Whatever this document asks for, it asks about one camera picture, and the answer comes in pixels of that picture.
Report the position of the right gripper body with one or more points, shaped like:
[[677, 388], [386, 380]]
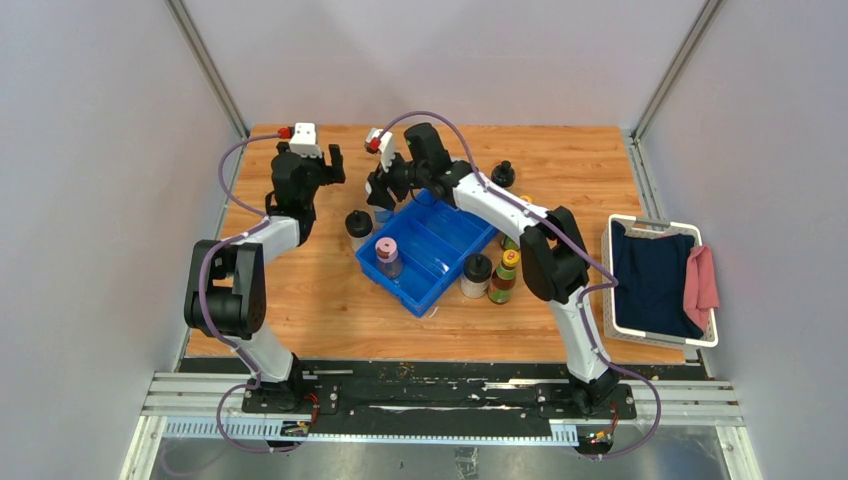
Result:
[[418, 174]]

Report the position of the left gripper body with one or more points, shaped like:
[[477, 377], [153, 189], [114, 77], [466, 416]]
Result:
[[316, 174]]

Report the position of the silver lid millet jar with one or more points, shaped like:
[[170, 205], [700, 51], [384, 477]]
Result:
[[381, 216]]

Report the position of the black lid jar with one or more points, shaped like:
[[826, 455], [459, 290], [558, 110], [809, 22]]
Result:
[[359, 227], [476, 275]]

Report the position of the black cap soy bottle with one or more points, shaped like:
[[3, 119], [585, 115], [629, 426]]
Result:
[[503, 175]]

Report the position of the pink lid spice jar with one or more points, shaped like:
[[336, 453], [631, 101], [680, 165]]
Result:
[[388, 258]]

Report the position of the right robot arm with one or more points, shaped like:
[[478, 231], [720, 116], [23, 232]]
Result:
[[554, 261]]

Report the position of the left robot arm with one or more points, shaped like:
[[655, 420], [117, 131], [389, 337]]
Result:
[[226, 296]]

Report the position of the blue divided plastic bin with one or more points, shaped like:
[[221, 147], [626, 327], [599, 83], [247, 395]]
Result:
[[433, 240]]

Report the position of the red cap sauce bottle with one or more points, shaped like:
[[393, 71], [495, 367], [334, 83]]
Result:
[[506, 242]]

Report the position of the yellow cap sauce bottle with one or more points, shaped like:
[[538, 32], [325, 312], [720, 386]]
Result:
[[504, 277]]

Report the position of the white plastic basket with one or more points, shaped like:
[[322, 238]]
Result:
[[644, 228]]

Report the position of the dark blue cloth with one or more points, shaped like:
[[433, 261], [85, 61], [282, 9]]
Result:
[[651, 278]]

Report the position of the pink cloth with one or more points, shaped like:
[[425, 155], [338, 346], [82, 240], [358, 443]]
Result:
[[700, 294]]

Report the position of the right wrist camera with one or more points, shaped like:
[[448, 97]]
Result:
[[381, 143]]

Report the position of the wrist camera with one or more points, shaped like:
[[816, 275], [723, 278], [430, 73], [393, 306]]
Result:
[[381, 143], [304, 140]]

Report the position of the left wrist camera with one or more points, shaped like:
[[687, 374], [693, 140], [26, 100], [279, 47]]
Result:
[[304, 140]]

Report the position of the left aluminium frame post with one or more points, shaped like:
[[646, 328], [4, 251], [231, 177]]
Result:
[[193, 37]]

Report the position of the aluminium frame post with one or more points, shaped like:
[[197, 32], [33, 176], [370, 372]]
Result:
[[193, 37], [702, 22]]

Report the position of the right aluminium frame post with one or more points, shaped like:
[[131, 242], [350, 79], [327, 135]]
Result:
[[702, 22]]

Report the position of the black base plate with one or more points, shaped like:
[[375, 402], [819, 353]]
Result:
[[441, 399]]

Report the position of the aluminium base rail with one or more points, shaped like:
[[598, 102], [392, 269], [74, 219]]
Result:
[[180, 406]]

